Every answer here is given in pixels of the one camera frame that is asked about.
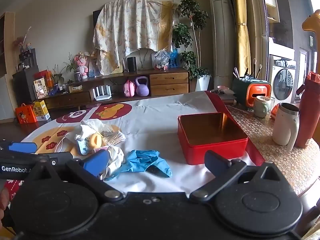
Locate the white tower air conditioner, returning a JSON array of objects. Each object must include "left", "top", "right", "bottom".
[{"left": 206, "top": 0, "right": 237, "bottom": 89}]

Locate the white plant pot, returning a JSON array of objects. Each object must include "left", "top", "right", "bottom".
[{"left": 195, "top": 74, "right": 211, "bottom": 92}]

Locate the orange gift box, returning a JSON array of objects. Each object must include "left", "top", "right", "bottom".
[{"left": 15, "top": 104, "right": 37, "bottom": 124}]

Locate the white printed box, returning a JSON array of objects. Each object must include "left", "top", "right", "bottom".
[{"left": 33, "top": 78, "right": 48, "bottom": 99}]

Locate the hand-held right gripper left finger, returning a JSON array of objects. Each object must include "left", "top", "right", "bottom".
[{"left": 30, "top": 150, "right": 123, "bottom": 202}]

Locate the stack of books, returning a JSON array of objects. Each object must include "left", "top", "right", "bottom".
[{"left": 211, "top": 89, "right": 237, "bottom": 105}]

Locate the yellow rubber toy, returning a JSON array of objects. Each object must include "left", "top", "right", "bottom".
[{"left": 89, "top": 133, "right": 105, "bottom": 148}]

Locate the tall green houseplant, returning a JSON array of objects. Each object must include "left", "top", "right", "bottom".
[{"left": 172, "top": 0, "right": 212, "bottom": 80}]

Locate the pink plush toy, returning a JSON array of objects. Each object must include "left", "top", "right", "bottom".
[{"left": 74, "top": 52, "right": 90, "bottom": 79}]

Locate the person's left hand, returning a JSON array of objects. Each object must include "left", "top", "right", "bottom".
[{"left": 0, "top": 188, "right": 10, "bottom": 228}]

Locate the flower figurine ornament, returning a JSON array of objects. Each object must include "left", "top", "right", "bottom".
[{"left": 14, "top": 26, "right": 33, "bottom": 53}]

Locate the pink toy case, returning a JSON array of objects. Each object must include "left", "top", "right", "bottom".
[{"left": 123, "top": 80, "right": 136, "bottom": 97}]

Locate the yellow giraffe toy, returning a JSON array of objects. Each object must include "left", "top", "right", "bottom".
[{"left": 302, "top": 9, "right": 320, "bottom": 74}]

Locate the blue patterned sock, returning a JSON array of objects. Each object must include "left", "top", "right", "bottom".
[{"left": 76, "top": 137, "right": 92, "bottom": 155}]

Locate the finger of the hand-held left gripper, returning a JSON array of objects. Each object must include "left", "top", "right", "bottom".
[
  {"left": 49, "top": 152, "right": 73, "bottom": 166},
  {"left": 0, "top": 140, "right": 38, "bottom": 154}
]

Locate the blue rubber glove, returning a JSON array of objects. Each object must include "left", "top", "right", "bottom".
[{"left": 105, "top": 149, "right": 172, "bottom": 180}]

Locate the white router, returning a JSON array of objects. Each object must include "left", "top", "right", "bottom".
[{"left": 92, "top": 85, "right": 112, "bottom": 101}]

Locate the white mesh cloth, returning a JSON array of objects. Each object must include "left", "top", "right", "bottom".
[{"left": 100, "top": 146, "right": 125, "bottom": 180}]

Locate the blue ornament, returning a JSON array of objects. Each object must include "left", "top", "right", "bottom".
[{"left": 169, "top": 48, "right": 179, "bottom": 68}]

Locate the wooden wall shelf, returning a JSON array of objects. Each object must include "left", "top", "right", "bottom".
[{"left": 0, "top": 12, "right": 15, "bottom": 78}]

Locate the orange packet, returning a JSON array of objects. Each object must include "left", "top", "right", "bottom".
[{"left": 270, "top": 104, "right": 280, "bottom": 120}]

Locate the white plastic bag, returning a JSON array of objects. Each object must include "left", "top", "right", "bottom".
[{"left": 75, "top": 119, "right": 105, "bottom": 140}]

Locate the beige fan-shaped ornament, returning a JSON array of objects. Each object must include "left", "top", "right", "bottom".
[{"left": 126, "top": 48, "right": 157, "bottom": 71}]

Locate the small potted plant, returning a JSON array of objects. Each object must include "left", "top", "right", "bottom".
[{"left": 49, "top": 65, "right": 64, "bottom": 85}]

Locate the white washing machine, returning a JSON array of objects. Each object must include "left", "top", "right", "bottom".
[{"left": 269, "top": 56, "right": 297, "bottom": 103}]

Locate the potted plant in vase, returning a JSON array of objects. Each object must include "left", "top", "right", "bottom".
[{"left": 64, "top": 55, "right": 83, "bottom": 82}]

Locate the black television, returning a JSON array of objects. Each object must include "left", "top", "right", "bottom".
[{"left": 93, "top": 9, "right": 103, "bottom": 28}]

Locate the yellow curtain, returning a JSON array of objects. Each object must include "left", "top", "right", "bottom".
[{"left": 234, "top": 0, "right": 251, "bottom": 77}]

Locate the red water bottle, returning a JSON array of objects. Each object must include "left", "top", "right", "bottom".
[{"left": 295, "top": 71, "right": 320, "bottom": 148}]

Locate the clear plastic bag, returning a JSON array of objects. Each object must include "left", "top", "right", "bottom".
[{"left": 151, "top": 50, "right": 170, "bottom": 71}]

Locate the white tumbler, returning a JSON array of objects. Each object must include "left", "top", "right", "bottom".
[{"left": 272, "top": 102, "right": 300, "bottom": 152}]

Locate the green and orange organiser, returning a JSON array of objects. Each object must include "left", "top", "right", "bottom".
[{"left": 232, "top": 78, "right": 272, "bottom": 110}]

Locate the cotton swab pack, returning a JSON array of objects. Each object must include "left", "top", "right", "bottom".
[{"left": 101, "top": 127, "right": 126, "bottom": 146}]

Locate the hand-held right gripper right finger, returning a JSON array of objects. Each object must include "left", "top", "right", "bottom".
[{"left": 189, "top": 150, "right": 288, "bottom": 203}]

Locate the green mug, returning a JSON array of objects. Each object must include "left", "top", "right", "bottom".
[{"left": 254, "top": 95, "right": 272, "bottom": 118}]

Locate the black water dispenser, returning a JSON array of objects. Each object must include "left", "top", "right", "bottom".
[{"left": 12, "top": 49, "right": 39, "bottom": 103}]

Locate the floral cover cloth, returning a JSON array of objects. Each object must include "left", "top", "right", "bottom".
[{"left": 93, "top": 0, "right": 175, "bottom": 76}]

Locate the yellow picture frame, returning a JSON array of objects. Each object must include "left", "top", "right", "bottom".
[{"left": 110, "top": 62, "right": 127, "bottom": 75}]

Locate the yellow carton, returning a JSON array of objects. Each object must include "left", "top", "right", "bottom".
[{"left": 32, "top": 100, "right": 51, "bottom": 121}]

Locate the red tin box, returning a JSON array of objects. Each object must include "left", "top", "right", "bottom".
[{"left": 177, "top": 112, "right": 249, "bottom": 165}]

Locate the wooden television cabinet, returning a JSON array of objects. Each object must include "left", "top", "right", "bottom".
[{"left": 41, "top": 67, "right": 190, "bottom": 109}]

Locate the purple kettlebell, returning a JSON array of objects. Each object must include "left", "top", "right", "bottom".
[{"left": 135, "top": 76, "right": 150, "bottom": 97}]

